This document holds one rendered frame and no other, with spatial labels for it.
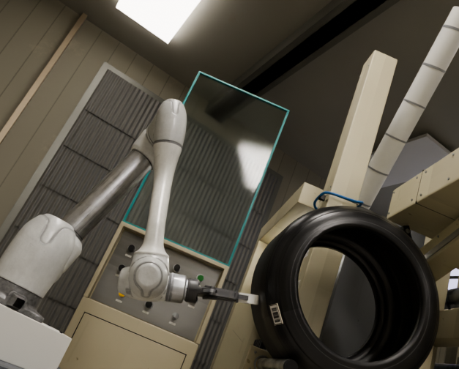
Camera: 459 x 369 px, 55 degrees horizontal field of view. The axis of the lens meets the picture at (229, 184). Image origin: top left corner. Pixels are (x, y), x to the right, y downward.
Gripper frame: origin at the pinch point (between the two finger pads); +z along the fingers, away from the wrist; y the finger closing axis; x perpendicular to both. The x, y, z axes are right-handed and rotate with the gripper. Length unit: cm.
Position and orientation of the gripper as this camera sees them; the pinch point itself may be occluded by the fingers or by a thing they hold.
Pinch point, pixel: (247, 299)
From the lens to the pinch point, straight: 148.4
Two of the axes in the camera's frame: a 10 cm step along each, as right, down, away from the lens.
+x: -1.2, 9.2, -3.7
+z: 9.8, 1.7, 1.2
